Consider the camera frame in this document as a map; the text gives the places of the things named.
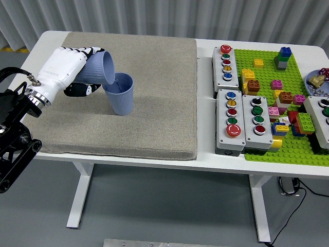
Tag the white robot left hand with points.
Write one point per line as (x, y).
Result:
(61, 67)

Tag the blue ribbed plastic cup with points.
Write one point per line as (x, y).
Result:
(97, 69)
(120, 103)

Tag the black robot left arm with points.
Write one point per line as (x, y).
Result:
(23, 151)

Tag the yellow black floor tape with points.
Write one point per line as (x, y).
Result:
(15, 49)

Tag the grey-brown fabric mat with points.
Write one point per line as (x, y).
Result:
(154, 103)

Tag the white pleated curtain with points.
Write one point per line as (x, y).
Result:
(164, 15)

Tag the white table leg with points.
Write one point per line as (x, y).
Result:
(259, 205)
(82, 193)

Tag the grey five-button control box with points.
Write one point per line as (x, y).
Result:
(221, 123)
(218, 77)

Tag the yellow toy brick stack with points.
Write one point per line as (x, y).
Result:
(248, 74)

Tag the brown toy brick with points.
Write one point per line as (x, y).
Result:
(285, 97)
(253, 86)

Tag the small yellow toy brick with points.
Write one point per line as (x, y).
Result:
(258, 63)

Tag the green studded baseplate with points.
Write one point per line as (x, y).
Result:
(267, 74)

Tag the pink toy brick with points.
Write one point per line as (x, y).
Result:
(273, 112)
(276, 85)
(299, 99)

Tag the dark green toy brick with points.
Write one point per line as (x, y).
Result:
(277, 59)

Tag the grey toy brick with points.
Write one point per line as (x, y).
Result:
(281, 66)

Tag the blue toy brick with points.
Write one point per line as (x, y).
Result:
(285, 51)

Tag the blue and yellow brick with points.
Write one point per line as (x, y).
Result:
(280, 129)

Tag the yellow rounded toy brick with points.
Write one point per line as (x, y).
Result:
(277, 142)

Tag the red toy brick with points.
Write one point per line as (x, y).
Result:
(292, 117)

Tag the light green toy brick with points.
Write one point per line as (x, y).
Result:
(306, 123)

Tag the small silver nut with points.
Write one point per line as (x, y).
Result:
(319, 91)
(312, 88)

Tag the grey power adapter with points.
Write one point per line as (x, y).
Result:
(286, 186)

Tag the brass pipe fitting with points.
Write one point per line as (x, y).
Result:
(316, 80)

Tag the white control box black base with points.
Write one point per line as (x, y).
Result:
(317, 115)

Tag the blue round plate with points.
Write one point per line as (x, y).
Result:
(326, 87)

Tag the grey selector switch control box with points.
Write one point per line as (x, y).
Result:
(250, 128)

